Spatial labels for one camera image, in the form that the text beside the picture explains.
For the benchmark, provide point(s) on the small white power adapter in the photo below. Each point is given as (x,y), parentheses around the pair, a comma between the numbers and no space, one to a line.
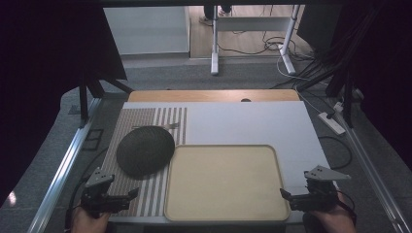
(338,106)

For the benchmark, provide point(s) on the person's right hand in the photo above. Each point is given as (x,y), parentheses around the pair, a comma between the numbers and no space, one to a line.
(333,220)

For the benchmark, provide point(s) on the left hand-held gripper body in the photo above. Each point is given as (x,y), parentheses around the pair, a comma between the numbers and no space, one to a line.
(97,198)

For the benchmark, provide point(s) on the white desk frame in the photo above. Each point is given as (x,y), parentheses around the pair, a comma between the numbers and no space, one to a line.
(251,23)

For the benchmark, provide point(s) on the small grey metal piece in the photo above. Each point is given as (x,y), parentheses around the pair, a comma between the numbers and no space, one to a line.
(173,125)

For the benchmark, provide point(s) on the brown white striped placemat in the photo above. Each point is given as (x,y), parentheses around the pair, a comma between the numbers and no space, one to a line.
(152,200)

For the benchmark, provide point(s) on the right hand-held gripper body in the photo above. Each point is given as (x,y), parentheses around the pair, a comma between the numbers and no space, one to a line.
(319,194)

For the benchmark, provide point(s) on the beige rectangular tray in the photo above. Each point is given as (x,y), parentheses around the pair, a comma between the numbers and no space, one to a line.
(225,183)

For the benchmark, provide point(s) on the white power strip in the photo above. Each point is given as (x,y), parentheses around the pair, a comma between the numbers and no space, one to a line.
(331,123)

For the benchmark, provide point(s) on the white cabinet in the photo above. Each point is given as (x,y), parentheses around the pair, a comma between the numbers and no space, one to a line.
(147,30)

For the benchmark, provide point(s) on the aluminium rail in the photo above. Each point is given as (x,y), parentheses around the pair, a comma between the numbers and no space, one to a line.
(375,174)
(66,168)

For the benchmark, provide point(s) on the black curtain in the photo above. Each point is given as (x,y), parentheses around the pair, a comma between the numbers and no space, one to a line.
(42,81)
(382,71)

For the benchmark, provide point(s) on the white board sheet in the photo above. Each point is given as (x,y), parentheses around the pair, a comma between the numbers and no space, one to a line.
(252,124)

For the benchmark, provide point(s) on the person's left hand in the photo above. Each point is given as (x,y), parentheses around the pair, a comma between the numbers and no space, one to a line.
(88,223)

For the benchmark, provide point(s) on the dark round plate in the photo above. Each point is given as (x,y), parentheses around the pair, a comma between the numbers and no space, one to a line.
(145,152)

